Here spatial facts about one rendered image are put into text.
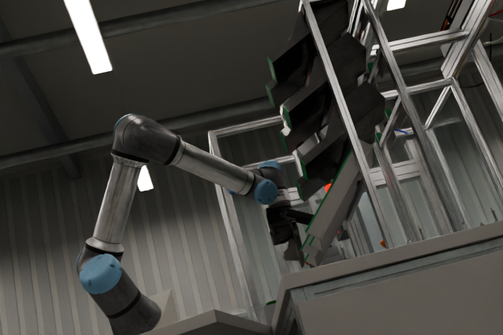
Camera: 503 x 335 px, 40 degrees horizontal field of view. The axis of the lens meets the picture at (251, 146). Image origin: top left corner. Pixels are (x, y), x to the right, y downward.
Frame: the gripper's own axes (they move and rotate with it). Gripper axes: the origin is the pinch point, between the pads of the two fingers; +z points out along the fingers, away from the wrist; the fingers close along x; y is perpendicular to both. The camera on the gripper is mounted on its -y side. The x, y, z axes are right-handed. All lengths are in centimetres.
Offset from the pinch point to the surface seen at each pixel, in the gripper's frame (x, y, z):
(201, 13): -389, -34, -384
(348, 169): 50, -10, -8
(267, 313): 2.0, 15.1, 12.9
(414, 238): 21.1, -29.4, 6.0
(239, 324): 48, 26, 22
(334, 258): 2.2, -9.5, 1.5
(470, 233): 75, -23, 21
